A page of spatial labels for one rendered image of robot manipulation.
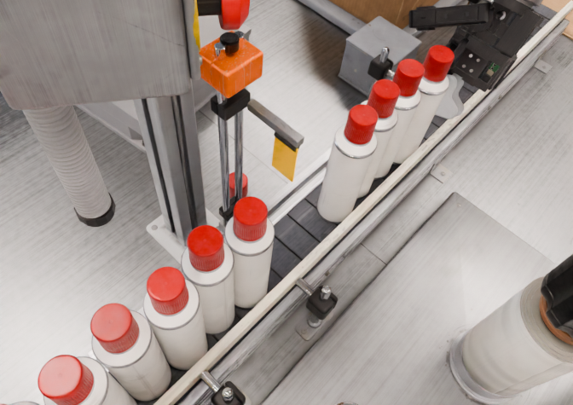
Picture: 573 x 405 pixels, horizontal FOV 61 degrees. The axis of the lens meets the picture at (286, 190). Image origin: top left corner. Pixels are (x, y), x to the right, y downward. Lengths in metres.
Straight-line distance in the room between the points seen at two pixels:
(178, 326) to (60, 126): 0.21
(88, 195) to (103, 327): 0.11
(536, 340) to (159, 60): 0.40
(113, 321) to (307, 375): 0.27
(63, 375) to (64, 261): 0.35
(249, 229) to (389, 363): 0.27
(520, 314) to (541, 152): 0.52
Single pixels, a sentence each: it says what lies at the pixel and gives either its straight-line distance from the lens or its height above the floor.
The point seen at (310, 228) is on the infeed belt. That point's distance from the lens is 0.70.
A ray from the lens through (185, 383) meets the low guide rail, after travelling 0.59.
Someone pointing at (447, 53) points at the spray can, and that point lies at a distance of 0.67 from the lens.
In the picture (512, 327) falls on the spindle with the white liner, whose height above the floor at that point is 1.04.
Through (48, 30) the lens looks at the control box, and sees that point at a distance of 0.25.
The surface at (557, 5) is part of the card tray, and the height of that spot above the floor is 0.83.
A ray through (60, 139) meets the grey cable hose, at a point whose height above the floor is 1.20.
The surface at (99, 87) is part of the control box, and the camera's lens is 0.27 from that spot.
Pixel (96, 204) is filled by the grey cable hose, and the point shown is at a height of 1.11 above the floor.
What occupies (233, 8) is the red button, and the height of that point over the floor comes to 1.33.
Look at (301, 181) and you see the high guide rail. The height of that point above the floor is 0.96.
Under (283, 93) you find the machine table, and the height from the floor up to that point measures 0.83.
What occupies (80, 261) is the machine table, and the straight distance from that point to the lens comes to 0.76.
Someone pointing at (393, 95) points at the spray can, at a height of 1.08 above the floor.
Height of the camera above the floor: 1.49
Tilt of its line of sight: 57 degrees down
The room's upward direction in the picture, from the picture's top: 9 degrees clockwise
